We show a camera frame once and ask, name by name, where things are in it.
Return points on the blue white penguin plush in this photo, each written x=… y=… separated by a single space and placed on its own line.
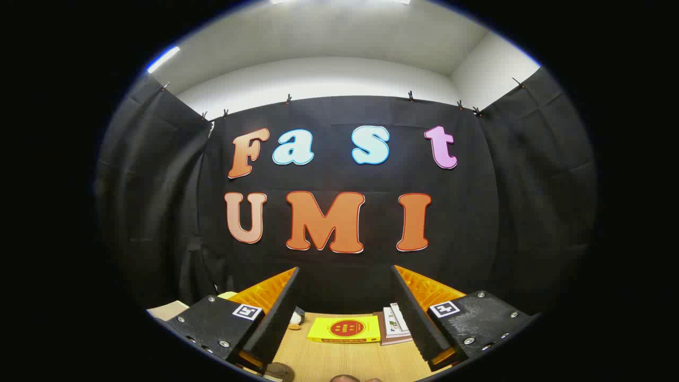
x=297 y=318

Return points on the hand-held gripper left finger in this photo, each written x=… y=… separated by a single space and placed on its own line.
x=278 y=318

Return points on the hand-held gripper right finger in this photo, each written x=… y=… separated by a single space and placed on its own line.
x=416 y=318

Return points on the cream fabric storage box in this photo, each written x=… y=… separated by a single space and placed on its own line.
x=170 y=310

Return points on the yellow book with red circle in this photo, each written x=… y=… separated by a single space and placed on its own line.
x=345 y=329

